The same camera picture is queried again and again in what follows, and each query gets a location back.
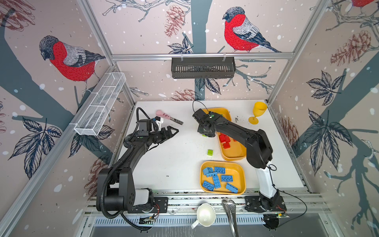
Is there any blue roof-shaped brick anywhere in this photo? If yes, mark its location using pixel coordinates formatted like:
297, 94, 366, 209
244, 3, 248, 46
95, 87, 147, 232
202, 167, 214, 175

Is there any blue brick bottom vertical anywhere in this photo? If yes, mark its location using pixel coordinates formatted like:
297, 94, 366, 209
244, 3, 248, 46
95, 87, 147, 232
206, 172, 218, 177

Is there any blue brick horizontal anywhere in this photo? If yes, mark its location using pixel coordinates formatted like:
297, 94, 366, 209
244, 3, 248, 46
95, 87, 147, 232
202, 181, 215, 191

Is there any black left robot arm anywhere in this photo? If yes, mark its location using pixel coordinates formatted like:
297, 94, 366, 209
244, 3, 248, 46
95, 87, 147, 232
96, 107, 179, 219

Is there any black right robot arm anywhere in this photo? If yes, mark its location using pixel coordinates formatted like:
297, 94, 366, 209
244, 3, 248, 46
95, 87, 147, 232
192, 109, 287, 213

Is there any yellow tray far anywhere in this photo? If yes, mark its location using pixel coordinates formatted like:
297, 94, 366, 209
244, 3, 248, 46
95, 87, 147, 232
202, 107, 232, 121

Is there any yellow tray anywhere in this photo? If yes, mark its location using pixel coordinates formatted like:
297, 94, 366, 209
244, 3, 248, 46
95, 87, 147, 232
200, 161, 246, 195
216, 132, 247, 162
202, 107, 232, 121

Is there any yellow tray middle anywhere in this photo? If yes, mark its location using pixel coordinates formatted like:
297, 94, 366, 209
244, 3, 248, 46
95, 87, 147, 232
216, 132, 247, 162

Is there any yellow plastic goblet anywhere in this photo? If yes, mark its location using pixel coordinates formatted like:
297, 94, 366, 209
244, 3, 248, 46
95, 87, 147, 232
248, 102, 267, 125

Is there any yellow tray near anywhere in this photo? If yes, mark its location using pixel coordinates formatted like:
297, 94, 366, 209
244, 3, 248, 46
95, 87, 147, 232
200, 161, 246, 195

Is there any white measuring cup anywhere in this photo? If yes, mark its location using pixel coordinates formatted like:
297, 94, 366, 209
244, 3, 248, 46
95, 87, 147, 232
191, 203, 216, 229

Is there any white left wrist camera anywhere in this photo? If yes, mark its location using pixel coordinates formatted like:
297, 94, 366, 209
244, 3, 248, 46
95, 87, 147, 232
153, 116, 164, 131

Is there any black wire wall basket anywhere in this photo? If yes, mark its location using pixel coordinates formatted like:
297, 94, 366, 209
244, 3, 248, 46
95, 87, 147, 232
171, 57, 236, 79

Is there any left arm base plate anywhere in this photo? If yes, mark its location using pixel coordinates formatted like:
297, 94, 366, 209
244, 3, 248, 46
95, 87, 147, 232
127, 197, 168, 214

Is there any white mesh wall shelf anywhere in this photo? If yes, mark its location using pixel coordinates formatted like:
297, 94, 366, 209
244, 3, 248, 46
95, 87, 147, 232
74, 72, 126, 136

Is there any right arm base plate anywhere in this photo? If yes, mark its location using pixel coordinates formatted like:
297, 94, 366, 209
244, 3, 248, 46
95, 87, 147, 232
244, 196, 287, 213

